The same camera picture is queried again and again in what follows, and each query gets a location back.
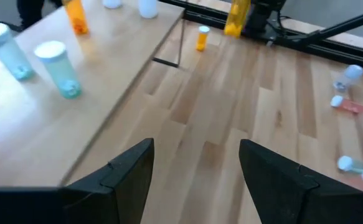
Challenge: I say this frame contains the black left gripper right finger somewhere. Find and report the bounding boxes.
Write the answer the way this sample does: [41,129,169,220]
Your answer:
[238,139,363,224]

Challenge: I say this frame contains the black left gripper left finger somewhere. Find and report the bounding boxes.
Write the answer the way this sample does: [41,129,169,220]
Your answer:
[0,138,156,224]

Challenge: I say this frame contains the green translucent medicine bottle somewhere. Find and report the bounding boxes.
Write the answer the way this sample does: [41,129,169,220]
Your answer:
[337,155,363,175]
[34,40,83,100]
[0,22,35,82]

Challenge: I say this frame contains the clear medicine bottle white cap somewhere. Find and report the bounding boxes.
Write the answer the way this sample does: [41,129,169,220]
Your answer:
[332,64,363,93]

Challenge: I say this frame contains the orange medicine bottle white cap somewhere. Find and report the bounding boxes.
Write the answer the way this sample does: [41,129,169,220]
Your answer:
[62,0,90,35]
[195,25,211,53]
[224,0,252,39]

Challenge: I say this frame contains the clear white pill bottles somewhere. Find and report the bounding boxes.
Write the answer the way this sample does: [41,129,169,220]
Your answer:
[137,0,159,19]

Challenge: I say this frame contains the clear white vial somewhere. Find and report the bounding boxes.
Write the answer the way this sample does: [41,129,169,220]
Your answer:
[101,0,123,9]

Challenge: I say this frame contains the person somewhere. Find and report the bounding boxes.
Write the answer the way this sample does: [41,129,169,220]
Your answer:
[15,0,64,31]

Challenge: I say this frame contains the wooden shelf black metal frame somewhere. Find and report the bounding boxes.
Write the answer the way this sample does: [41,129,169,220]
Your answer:
[0,0,187,187]

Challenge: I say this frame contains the black aluminium mounting frame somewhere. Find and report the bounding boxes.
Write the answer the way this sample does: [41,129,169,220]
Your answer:
[159,0,363,73]

